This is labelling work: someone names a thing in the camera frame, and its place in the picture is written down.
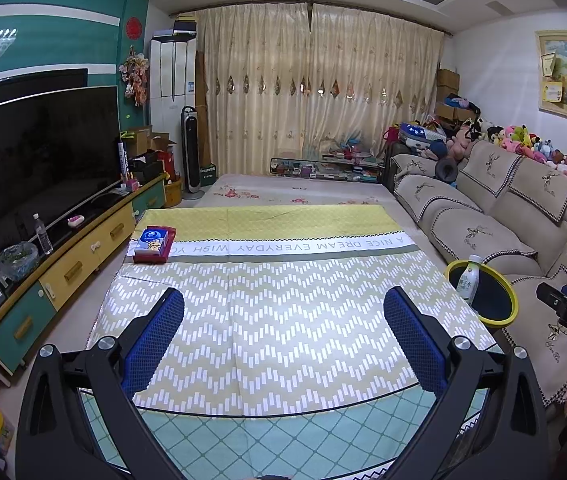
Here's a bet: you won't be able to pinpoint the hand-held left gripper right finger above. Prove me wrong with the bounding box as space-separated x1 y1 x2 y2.
382 287 549 480

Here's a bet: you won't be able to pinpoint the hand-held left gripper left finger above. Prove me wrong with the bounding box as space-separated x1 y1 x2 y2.
16 287 185 480

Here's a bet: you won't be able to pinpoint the yellow rimmed dark bin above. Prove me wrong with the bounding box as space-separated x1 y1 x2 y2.
443 259 519 330

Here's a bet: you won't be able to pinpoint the white bottle green label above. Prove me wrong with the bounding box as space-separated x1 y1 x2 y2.
456 254 484 306

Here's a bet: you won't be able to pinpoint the beige sofa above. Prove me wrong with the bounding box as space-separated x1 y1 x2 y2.
382 137 567 411

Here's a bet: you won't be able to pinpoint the yellow green television cabinet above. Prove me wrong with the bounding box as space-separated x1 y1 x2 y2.
0 177 169 376

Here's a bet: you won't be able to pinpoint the clear water bottle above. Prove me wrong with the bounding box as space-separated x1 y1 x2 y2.
32 213 54 256

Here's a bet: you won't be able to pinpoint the pile of plush toys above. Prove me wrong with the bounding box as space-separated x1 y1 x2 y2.
456 117 567 178

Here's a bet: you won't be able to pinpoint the glass bowl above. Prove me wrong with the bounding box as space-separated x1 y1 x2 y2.
0 241 40 281

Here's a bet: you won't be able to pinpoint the red bag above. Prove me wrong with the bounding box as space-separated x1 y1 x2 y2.
156 146 179 181

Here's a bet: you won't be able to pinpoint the white black tube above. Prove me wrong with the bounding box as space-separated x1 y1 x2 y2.
116 140 131 186

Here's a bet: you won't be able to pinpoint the floral mat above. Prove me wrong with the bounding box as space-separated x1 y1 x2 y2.
196 172 399 208

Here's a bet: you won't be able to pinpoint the black tower fan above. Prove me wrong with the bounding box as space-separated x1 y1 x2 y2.
180 106 205 201

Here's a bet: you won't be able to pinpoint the low glass shelf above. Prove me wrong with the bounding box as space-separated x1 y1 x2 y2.
269 155 384 183

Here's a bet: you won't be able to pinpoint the open cardboard boxes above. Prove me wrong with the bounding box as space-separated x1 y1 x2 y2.
123 125 179 158

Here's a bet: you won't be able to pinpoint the heap of bags and toys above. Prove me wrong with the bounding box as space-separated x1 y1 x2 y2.
386 115 451 158

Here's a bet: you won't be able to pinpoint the large black television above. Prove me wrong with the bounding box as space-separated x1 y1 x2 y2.
0 85 123 281

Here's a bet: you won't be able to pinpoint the white standing air conditioner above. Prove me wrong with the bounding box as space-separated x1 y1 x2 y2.
150 30 198 176

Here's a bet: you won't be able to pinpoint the stack of cardboard boxes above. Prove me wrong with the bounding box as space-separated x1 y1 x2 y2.
434 67 474 121

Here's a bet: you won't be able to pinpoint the artificial flower bunch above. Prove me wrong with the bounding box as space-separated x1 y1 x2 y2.
119 46 150 107

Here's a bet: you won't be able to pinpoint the beige curtain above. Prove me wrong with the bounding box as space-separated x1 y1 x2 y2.
308 2 447 161
193 2 311 178

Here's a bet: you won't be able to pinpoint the black wall panel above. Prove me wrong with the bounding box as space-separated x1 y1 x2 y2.
0 67 89 111

